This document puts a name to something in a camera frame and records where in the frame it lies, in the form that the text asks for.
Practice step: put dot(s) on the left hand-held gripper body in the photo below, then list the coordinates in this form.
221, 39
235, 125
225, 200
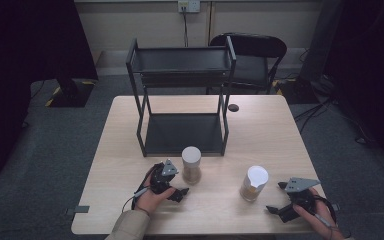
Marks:
160, 178

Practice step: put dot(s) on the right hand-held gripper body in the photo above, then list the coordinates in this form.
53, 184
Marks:
300, 200

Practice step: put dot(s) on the glass jar with spout lid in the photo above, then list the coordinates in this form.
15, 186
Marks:
255, 181

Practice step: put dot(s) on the glass jar with round lid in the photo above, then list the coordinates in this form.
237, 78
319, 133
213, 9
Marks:
191, 163

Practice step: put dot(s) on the black metal two-tier shelf rack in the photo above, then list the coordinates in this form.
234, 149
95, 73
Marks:
183, 133

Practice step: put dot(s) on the person's left hand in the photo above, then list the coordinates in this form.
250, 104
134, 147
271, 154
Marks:
148, 200

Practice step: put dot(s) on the person's right hand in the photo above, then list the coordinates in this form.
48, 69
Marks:
316, 220

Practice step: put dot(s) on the black table grommet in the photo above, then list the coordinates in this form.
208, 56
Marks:
233, 107

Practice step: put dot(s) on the black chair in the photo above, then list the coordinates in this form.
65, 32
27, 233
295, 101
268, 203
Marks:
253, 66

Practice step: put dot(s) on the black stand base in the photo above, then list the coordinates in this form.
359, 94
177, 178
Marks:
70, 95

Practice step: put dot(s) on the grey stand with base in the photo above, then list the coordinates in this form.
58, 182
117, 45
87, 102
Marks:
316, 43

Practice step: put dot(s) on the dark curtain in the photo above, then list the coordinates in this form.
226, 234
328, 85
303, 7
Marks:
373, 66
20, 66

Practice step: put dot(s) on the grey table bracket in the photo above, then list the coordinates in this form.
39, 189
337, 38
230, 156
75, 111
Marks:
80, 209

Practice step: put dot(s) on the wall power outlet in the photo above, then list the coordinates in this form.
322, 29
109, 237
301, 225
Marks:
189, 5

